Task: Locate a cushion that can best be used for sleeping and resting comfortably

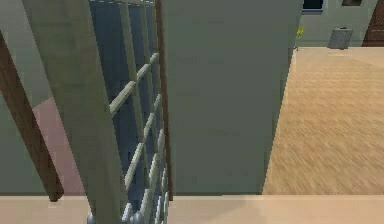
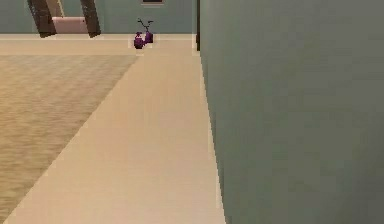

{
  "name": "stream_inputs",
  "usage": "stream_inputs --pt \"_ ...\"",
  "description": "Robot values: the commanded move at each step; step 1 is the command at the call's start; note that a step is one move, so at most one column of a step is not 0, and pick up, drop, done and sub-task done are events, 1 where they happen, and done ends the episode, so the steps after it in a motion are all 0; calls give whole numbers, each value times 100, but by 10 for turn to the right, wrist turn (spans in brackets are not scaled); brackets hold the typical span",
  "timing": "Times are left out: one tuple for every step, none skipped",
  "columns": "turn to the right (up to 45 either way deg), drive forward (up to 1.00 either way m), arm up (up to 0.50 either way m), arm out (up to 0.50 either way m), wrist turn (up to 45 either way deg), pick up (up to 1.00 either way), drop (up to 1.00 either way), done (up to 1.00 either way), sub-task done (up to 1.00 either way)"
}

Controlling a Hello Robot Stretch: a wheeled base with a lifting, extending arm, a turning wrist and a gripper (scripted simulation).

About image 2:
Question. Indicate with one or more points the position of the tan woven floor rug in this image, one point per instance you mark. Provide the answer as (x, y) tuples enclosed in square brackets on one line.
[(50, 110)]

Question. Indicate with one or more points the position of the pale pink box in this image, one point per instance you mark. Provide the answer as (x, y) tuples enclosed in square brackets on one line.
[(68, 25)]

